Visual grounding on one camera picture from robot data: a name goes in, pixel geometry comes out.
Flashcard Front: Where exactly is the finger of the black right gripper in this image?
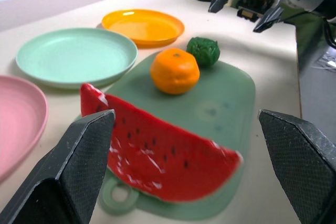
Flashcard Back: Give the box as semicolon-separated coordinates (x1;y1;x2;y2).
253;5;286;34
208;0;236;14

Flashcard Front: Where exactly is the mint green plate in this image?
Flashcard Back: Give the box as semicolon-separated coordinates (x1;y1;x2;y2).
15;27;139;89

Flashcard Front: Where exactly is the green cutting board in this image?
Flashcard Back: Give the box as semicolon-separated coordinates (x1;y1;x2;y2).
76;50;257;221

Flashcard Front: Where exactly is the orange mandarin fruit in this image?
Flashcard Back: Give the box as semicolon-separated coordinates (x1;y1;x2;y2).
150;47;201;95

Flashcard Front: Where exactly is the red watermelon slice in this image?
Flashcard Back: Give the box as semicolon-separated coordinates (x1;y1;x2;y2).
79;82;244;203

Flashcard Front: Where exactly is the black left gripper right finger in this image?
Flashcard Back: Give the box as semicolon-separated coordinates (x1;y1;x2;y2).
258;109;336;224

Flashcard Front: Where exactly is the orange plate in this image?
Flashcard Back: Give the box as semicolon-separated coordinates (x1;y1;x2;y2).
101;9;185;48

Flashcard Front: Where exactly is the green vegetable toy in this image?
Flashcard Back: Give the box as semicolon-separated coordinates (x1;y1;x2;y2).
186;36;221;68

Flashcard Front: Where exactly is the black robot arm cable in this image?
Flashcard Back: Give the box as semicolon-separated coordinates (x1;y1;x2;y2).
323;18;336;50

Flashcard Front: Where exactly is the pink plate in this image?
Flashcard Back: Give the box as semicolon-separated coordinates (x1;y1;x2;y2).
0;75;49;183

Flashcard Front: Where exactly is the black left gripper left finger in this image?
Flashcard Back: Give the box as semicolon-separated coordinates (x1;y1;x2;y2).
0;109;117;224

